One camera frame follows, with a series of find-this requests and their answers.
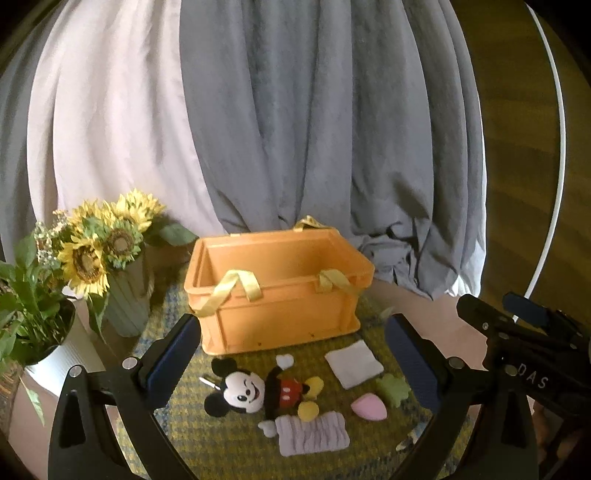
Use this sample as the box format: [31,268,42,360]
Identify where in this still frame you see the narrow grey curtain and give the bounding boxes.
[0,28,61,264]

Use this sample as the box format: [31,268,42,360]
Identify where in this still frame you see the pale pink curtain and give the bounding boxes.
[28,0,227,241]

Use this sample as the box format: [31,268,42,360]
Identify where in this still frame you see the white sheer curtain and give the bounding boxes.
[443,258,489,297]

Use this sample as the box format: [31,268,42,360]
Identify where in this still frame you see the white hoop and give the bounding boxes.
[522,0,568,324]

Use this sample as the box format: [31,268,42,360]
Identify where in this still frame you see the sunflower bouquet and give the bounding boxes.
[34,188,199,342]

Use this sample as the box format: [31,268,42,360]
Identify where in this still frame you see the orange plastic crate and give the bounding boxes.
[184,216,375,357]

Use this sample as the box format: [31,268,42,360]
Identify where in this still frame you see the wide grey curtain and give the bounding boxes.
[178,0,488,301]

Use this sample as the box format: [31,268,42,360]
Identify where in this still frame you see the white cloth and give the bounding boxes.
[324,340,384,389]

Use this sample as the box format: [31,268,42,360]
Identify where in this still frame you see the pink teardrop sponge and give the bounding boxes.
[350,392,385,418]

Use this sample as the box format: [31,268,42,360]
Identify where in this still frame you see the patterned brown rug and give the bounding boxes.
[0,360,28,402]

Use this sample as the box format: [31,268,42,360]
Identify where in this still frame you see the lavender knitted cloth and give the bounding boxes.
[276,411,350,457]

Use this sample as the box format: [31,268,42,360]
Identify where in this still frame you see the white plant pot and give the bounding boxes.
[23,300,107,393]

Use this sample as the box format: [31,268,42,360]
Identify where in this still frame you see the green potted plant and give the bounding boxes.
[0,233,77,365]

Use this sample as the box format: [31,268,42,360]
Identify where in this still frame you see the mouse plush toy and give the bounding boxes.
[204,353,326,437]

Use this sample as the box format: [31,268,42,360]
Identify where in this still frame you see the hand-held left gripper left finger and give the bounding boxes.
[48,313,204,480]

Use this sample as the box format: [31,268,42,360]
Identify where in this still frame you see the green ribbed vase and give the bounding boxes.
[104,244,158,337]

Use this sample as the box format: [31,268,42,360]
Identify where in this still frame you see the green flower-shaped sponge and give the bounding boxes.
[375,373,411,408]

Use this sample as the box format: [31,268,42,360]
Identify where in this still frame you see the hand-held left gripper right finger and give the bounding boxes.
[385,314,541,480]

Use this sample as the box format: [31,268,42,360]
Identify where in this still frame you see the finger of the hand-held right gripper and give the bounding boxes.
[456,294,546,341]
[502,292,579,334]

